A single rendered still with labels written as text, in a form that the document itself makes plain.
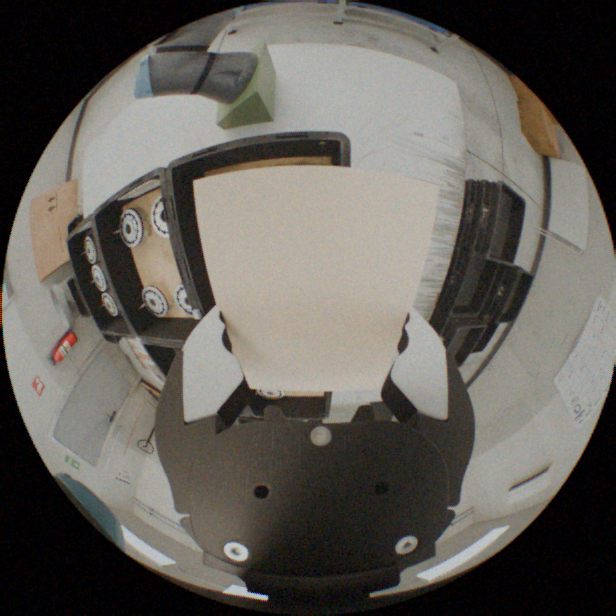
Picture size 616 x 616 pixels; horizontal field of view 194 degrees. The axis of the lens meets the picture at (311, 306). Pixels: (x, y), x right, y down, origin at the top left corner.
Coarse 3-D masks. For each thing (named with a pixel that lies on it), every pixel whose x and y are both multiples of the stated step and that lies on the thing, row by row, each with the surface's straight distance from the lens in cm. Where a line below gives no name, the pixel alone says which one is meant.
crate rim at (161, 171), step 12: (156, 168) 40; (144, 180) 42; (120, 192) 48; (108, 204) 53; (168, 204) 37; (168, 216) 37; (96, 228) 60; (168, 228) 37; (180, 264) 38; (108, 276) 61; (180, 276) 39; (120, 300) 62; (192, 300) 40; (132, 324) 64; (144, 336) 63
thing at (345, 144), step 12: (288, 132) 30; (300, 132) 30; (312, 132) 30; (324, 132) 30; (336, 132) 30; (216, 144) 33; (228, 144) 32; (240, 144) 31; (252, 144) 30; (348, 144) 30; (192, 156) 35; (204, 156) 34; (348, 156) 29; (168, 168) 38; (168, 180) 37; (168, 192) 37; (180, 228) 36; (180, 240) 36; (180, 252) 37; (192, 276) 38; (192, 288) 38; (204, 312) 41
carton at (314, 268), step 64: (256, 192) 9; (320, 192) 8; (384, 192) 9; (256, 256) 9; (320, 256) 9; (384, 256) 10; (256, 320) 11; (320, 320) 11; (384, 320) 12; (256, 384) 17; (320, 384) 16
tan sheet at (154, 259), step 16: (160, 192) 52; (128, 208) 62; (144, 208) 57; (160, 240) 54; (144, 256) 60; (160, 256) 55; (144, 272) 63; (160, 272) 58; (176, 272) 53; (176, 304) 59
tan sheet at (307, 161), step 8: (264, 160) 40; (272, 160) 39; (280, 160) 39; (288, 160) 39; (296, 160) 39; (304, 160) 39; (312, 160) 39; (320, 160) 39; (328, 160) 39; (224, 168) 42; (232, 168) 42; (240, 168) 41; (248, 168) 40; (256, 168) 40; (208, 176) 44
